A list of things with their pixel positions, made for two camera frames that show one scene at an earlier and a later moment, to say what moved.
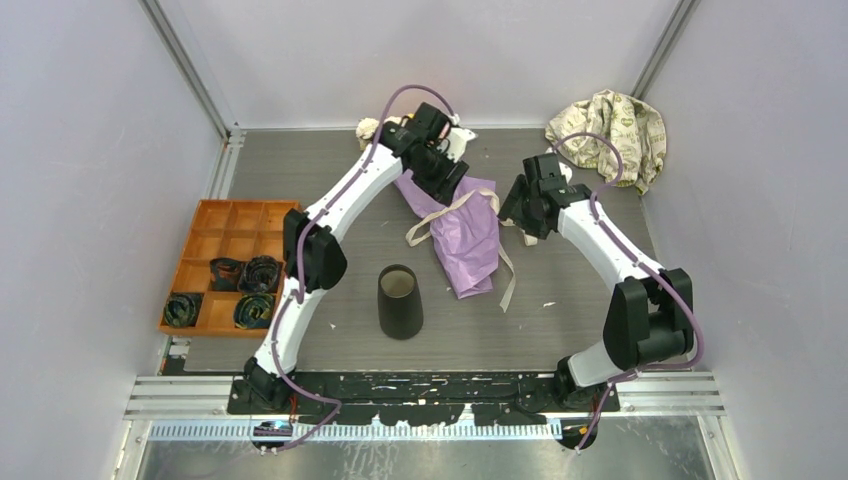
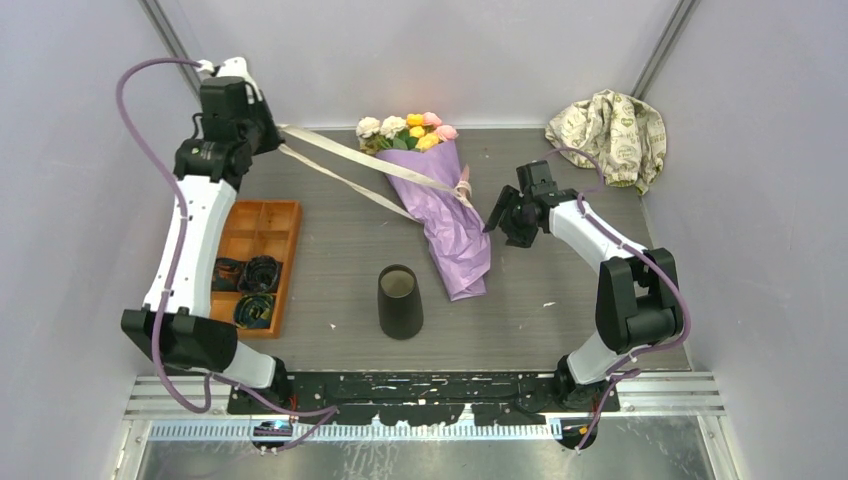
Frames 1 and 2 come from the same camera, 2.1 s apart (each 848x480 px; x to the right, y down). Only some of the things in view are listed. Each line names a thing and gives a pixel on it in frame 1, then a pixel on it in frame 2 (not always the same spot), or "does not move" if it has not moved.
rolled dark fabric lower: (253, 310) does not move
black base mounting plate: (427, 397) does not move
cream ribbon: (510, 283) → (461, 190)
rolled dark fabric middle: (224, 274) does not move
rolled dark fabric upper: (259, 275) does not move
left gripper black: (445, 188) → (273, 138)
